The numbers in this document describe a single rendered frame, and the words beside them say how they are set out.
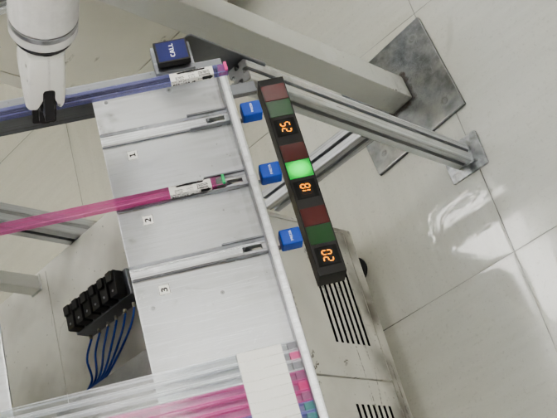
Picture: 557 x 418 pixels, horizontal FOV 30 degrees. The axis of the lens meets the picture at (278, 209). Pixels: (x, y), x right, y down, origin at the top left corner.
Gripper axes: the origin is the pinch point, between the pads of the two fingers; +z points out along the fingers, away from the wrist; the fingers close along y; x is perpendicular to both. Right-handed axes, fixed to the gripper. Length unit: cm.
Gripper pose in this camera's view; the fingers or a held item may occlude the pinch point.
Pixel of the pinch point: (42, 105)
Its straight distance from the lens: 144.0
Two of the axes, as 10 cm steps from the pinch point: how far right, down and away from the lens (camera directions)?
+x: 9.5, -1.3, 3.0
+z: -1.9, 5.2, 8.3
